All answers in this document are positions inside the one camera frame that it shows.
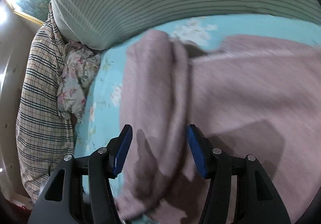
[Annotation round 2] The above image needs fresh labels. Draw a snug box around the pink knit sweater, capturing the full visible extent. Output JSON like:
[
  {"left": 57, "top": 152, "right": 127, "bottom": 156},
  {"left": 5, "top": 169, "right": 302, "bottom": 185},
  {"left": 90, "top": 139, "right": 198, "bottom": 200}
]
[{"left": 116, "top": 30, "right": 320, "bottom": 223}]

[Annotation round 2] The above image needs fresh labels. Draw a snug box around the plaid checkered pillow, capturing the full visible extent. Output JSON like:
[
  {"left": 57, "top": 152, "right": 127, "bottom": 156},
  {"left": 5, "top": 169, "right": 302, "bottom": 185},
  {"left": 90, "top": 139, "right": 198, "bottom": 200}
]
[{"left": 16, "top": 11, "right": 74, "bottom": 202}]

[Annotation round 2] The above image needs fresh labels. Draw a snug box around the light blue floral bedsheet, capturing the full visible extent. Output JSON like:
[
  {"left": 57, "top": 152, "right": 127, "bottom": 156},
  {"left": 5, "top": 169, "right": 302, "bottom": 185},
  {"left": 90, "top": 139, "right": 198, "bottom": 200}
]
[{"left": 73, "top": 13, "right": 321, "bottom": 197}]

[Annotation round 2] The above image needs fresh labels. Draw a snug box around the floral patterned pillow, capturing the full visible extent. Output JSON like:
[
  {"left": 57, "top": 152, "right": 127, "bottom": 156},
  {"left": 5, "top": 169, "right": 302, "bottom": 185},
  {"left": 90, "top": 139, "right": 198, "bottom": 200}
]
[{"left": 57, "top": 41, "right": 101, "bottom": 122}]

